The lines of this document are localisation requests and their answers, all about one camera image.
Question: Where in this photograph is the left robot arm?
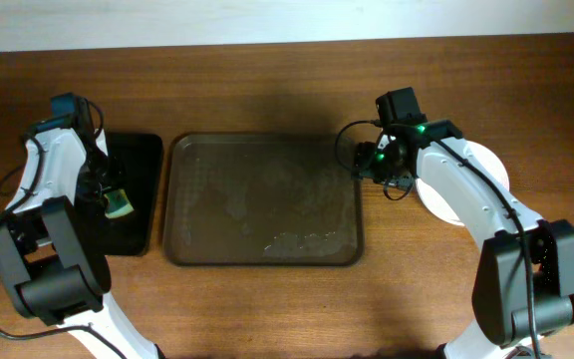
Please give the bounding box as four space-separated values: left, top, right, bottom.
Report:
0 125 163 358

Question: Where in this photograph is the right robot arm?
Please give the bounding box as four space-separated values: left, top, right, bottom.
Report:
349 120 574 358

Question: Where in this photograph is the pink white plate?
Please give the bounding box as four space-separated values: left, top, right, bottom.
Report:
414 139 510 227

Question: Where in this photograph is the black tray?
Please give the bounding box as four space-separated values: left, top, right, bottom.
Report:
75 131 164 258

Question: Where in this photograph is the brown serving tray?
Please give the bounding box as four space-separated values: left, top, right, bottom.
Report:
161 133 364 266

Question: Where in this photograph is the green yellow sponge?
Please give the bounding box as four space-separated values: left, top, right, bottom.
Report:
104 188 135 219

